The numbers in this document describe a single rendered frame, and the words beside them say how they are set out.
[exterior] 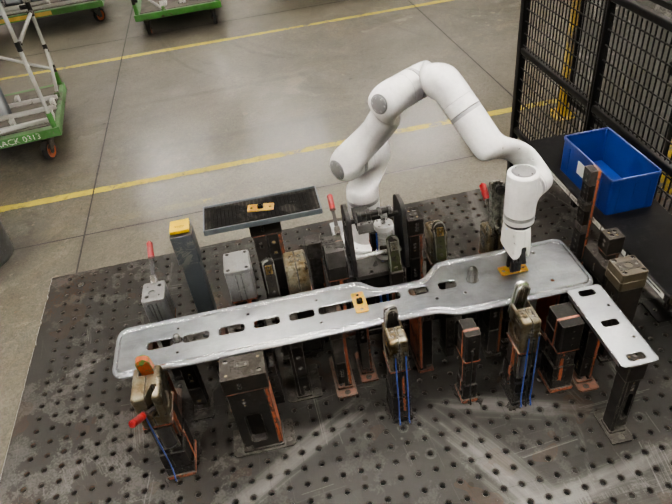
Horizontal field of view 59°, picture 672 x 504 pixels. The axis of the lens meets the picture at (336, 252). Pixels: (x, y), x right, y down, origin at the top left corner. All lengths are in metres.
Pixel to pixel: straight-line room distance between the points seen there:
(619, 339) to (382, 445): 0.70
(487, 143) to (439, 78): 0.21
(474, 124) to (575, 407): 0.87
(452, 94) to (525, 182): 0.30
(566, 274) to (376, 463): 0.77
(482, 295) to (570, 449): 0.48
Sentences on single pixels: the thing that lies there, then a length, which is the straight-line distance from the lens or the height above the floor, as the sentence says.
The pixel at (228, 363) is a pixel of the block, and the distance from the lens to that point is 1.62.
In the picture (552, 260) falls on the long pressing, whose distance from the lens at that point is 1.90.
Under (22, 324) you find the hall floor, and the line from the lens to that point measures 3.77.
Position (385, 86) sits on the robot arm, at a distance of 1.73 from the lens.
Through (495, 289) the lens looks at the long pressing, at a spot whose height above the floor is 1.00.
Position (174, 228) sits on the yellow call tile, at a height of 1.16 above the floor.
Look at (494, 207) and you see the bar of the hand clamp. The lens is 1.87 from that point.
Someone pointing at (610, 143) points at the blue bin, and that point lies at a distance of 2.28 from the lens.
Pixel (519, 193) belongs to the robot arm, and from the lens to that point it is 1.63.
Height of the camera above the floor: 2.21
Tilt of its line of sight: 39 degrees down
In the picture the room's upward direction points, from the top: 8 degrees counter-clockwise
